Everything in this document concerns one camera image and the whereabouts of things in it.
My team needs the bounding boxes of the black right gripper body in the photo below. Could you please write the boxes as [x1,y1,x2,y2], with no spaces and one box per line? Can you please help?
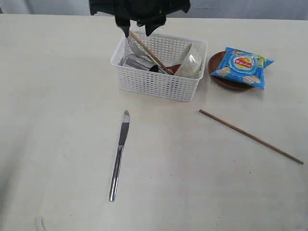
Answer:
[89,0,191,26]

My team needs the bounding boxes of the silver table knife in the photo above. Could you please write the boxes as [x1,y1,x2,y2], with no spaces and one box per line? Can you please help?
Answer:
[109,110,130,202]

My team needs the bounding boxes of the brown wooden plate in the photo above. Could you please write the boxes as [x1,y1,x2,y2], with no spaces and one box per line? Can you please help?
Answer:
[208,51,254,91]

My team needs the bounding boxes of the brown wooden chopstick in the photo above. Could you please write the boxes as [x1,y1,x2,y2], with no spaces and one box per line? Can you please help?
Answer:
[129,31,174,75]
[199,109,304,165]

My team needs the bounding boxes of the blue Lay's chips bag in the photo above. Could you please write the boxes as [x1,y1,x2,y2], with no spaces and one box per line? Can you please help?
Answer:
[210,47,274,90]

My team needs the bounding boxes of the silver metal fork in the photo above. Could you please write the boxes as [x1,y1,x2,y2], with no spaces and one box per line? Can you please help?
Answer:
[127,37,155,63]

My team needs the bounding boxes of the silver metal cup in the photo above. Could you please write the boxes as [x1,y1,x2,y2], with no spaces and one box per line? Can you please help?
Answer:
[120,53,164,74]

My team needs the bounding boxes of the white perforated plastic basket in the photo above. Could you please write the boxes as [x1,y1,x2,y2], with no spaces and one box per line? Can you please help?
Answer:
[111,31,208,102]

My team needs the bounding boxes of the brown wooden spoon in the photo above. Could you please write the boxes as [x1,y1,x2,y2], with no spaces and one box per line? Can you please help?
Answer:
[167,64,181,75]

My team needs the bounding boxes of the speckled white ceramic bowl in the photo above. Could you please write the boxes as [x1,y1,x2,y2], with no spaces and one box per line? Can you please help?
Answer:
[174,43,202,79]

